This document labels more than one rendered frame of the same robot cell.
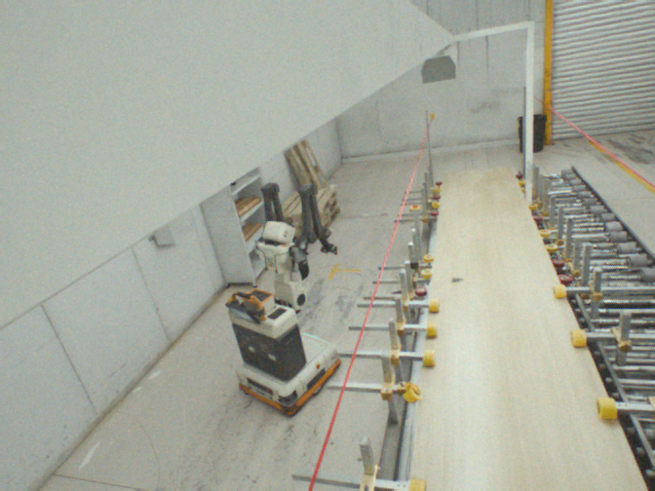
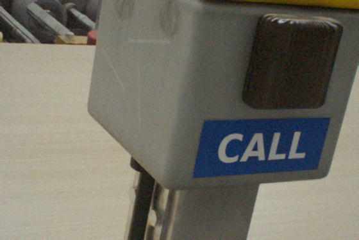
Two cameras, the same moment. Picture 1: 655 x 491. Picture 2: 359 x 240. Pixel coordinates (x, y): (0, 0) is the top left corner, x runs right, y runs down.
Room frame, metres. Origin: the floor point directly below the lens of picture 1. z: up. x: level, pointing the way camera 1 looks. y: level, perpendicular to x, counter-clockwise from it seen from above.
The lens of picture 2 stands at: (3.50, -0.63, 1.26)
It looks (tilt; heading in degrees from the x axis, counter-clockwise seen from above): 20 degrees down; 218
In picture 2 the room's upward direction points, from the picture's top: 11 degrees clockwise
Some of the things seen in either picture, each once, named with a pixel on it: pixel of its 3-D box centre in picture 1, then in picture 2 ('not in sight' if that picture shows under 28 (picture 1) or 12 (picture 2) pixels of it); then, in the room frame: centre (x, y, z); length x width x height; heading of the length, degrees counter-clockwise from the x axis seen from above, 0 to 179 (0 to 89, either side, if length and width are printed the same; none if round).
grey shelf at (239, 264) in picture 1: (241, 219); not in sight; (5.28, 1.04, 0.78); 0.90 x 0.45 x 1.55; 160
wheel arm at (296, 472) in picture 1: (353, 481); not in sight; (1.14, 0.07, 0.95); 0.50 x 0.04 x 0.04; 70
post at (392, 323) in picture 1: (396, 356); not in sight; (1.86, -0.26, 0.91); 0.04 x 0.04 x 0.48; 70
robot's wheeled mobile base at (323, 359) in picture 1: (288, 366); not in sight; (2.91, 0.52, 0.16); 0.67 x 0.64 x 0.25; 137
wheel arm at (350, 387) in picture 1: (362, 388); not in sight; (1.63, -0.04, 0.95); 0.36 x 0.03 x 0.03; 70
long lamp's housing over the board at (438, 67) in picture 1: (445, 56); not in sight; (2.69, -0.92, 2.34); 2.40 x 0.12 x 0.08; 160
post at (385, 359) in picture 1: (390, 392); not in sight; (1.62, -0.17, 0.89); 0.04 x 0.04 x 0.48; 70
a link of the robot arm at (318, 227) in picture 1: (315, 211); not in sight; (3.10, 0.04, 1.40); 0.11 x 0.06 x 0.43; 47
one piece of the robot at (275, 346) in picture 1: (269, 330); not in sight; (2.84, 0.58, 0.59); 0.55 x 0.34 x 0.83; 47
